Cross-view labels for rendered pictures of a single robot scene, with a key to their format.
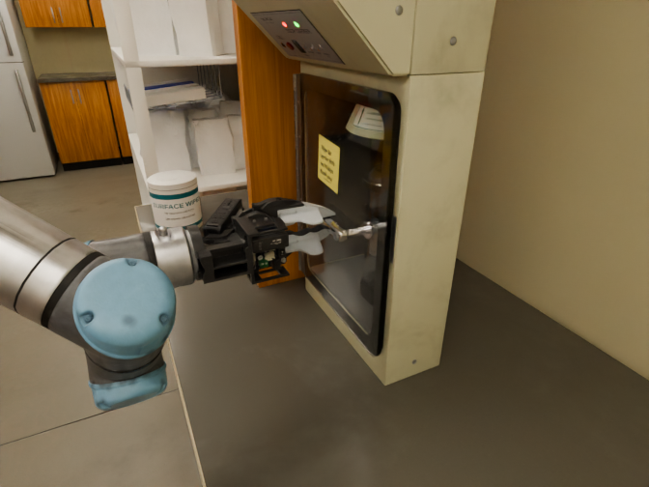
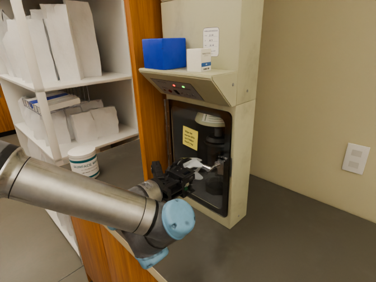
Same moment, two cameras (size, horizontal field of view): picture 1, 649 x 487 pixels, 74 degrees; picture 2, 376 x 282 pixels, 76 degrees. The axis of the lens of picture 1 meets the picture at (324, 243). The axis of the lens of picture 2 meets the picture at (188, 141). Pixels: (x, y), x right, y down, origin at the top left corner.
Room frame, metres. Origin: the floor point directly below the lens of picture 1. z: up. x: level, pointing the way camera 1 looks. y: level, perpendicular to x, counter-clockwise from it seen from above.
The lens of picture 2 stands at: (-0.09, 0.26, 1.60)
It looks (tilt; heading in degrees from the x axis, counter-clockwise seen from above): 23 degrees down; 341
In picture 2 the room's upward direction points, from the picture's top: 2 degrees counter-clockwise
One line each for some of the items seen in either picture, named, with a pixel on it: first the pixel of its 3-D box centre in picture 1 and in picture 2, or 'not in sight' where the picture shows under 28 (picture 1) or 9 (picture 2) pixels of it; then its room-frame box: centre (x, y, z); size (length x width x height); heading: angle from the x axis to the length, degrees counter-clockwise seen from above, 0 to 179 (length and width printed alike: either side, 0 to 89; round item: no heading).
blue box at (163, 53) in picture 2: not in sight; (164, 53); (0.72, 0.06, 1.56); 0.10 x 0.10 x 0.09; 26
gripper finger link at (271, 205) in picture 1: (274, 215); (181, 165); (0.56, 0.07, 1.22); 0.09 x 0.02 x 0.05; 116
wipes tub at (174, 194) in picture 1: (176, 202); (84, 163); (1.15, 0.42, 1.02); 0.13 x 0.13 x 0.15
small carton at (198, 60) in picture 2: not in sight; (198, 60); (0.58, 0.00, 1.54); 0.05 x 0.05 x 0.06; 33
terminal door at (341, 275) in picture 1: (336, 210); (196, 156); (0.66, -0.02, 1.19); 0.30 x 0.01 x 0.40; 25
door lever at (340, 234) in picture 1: (340, 223); (205, 164); (0.58, -0.02, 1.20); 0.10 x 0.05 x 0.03; 25
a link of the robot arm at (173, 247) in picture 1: (175, 254); (149, 192); (0.48, 0.19, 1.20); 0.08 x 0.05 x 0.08; 26
